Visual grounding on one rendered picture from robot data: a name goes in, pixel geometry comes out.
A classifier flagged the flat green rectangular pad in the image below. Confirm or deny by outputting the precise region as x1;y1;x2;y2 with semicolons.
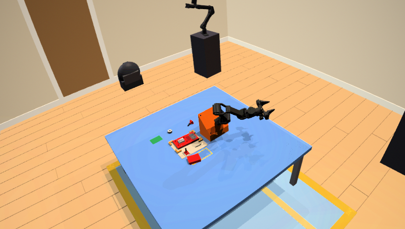
150;136;163;144

